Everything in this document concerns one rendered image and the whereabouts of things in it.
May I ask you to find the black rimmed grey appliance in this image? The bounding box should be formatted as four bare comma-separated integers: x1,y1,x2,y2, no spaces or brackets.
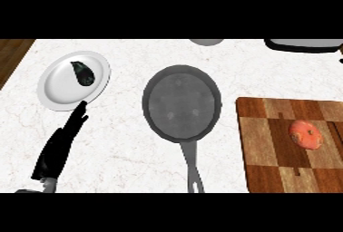
263,38,343,54

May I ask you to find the grey frying pan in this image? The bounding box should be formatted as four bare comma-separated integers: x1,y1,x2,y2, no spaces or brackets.
140,64,223,194

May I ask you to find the white round plate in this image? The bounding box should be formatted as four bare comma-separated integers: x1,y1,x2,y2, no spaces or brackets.
35,50,111,112

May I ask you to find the grey round object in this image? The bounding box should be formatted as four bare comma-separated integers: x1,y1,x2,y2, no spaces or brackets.
188,38,225,47

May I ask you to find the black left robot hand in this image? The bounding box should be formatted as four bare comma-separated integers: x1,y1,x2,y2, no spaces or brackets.
30,101,90,182

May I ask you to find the wooden checkered cutting board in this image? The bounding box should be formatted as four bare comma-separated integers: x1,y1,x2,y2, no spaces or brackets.
235,96,343,194

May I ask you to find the dark eggplant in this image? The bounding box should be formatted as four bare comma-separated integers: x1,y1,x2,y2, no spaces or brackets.
69,61,96,87

